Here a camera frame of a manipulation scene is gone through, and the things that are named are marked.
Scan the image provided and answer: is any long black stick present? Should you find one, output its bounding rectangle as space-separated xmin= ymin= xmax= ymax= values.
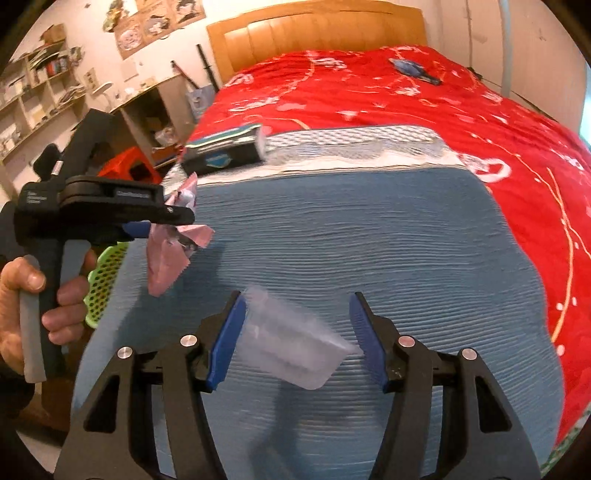
xmin=196 ymin=44 xmax=220 ymax=93

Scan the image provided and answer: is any translucent plastic bag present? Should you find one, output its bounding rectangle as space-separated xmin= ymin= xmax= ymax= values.
xmin=187 ymin=85 xmax=215 ymax=123

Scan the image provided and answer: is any red patterned blanket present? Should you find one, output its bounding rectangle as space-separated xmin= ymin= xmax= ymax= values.
xmin=178 ymin=45 xmax=591 ymax=448

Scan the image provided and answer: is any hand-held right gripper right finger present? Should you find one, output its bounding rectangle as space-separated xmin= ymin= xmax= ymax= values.
xmin=348 ymin=292 xmax=541 ymax=480

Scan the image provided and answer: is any small clear plastic container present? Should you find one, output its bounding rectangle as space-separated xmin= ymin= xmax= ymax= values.
xmin=233 ymin=286 xmax=358 ymax=391

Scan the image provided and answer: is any wooden bed headboard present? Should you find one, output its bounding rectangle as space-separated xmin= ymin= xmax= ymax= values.
xmin=206 ymin=0 xmax=428 ymax=86

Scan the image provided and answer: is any red plastic stool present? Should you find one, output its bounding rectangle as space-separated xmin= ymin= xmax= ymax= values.
xmin=97 ymin=147 xmax=162 ymax=185

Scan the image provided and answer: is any green perforated plastic basket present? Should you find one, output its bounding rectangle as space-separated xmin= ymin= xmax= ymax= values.
xmin=84 ymin=242 xmax=130 ymax=329

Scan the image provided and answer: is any pink foil packet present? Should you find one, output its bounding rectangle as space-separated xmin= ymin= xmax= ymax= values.
xmin=147 ymin=173 xmax=215 ymax=297

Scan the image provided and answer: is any wooden desk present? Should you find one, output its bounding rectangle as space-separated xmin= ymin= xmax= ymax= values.
xmin=108 ymin=74 xmax=204 ymax=176

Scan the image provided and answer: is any green wall decal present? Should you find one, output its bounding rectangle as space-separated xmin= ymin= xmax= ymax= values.
xmin=104 ymin=0 xmax=125 ymax=31

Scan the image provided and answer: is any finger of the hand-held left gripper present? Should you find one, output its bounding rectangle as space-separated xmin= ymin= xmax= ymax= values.
xmin=121 ymin=203 xmax=195 ymax=227
xmin=121 ymin=221 xmax=153 ymax=241

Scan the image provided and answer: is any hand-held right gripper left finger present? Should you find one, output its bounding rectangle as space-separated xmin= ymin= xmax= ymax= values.
xmin=54 ymin=290 xmax=247 ymax=480

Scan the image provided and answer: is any white open bookshelf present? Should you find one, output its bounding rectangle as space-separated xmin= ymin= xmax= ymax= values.
xmin=0 ymin=25 xmax=88 ymax=162

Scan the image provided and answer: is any black cardboard box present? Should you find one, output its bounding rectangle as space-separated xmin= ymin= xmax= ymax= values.
xmin=180 ymin=124 xmax=265 ymax=175

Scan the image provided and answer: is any small blue toy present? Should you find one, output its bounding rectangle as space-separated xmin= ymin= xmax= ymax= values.
xmin=388 ymin=58 xmax=441 ymax=86

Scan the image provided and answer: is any blue ribbed blanket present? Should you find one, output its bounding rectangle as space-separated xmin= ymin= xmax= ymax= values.
xmin=71 ymin=124 xmax=566 ymax=480

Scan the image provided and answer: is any light blue pole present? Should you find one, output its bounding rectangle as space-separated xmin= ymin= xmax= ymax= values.
xmin=500 ymin=0 xmax=516 ymax=97

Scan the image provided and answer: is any person's left hand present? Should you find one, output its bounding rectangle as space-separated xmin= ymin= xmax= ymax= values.
xmin=0 ymin=251 xmax=98 ymax=373

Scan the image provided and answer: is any green patterned mat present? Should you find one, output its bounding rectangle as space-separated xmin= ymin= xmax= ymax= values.
xmin=540 ymin=425 xmax=591 ymax=480

